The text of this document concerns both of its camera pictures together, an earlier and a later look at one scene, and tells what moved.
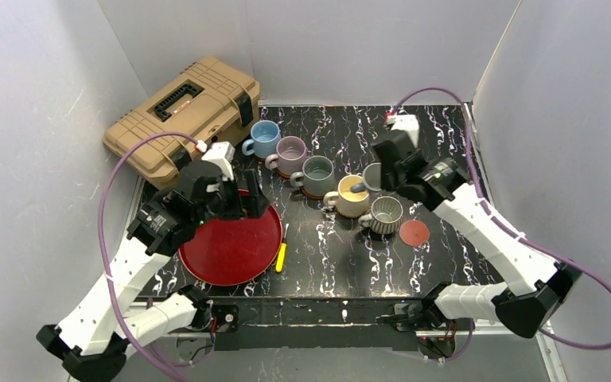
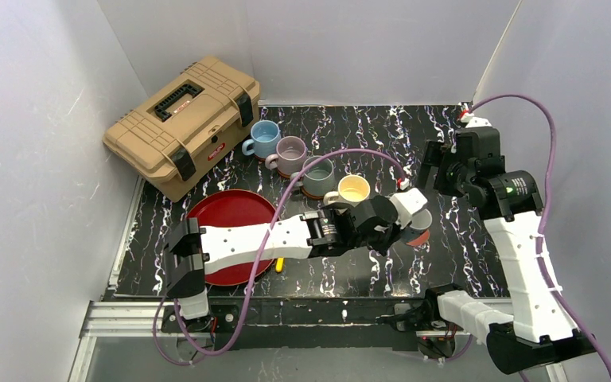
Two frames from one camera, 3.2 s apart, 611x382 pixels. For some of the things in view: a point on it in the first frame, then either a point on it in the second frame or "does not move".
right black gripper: [394, 165] to [443, 161]
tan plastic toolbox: [207, 100] does not move
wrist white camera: [408, 123] to [476, 122]
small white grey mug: [371, 177] to [422, 220]
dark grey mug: [317, 177] does not move
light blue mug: [265, 134] does not move
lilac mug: [290, 155] does not move
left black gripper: [236, 200] to [390, 235]
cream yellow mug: [351, 200] does not move
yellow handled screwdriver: [281, 259] does not move
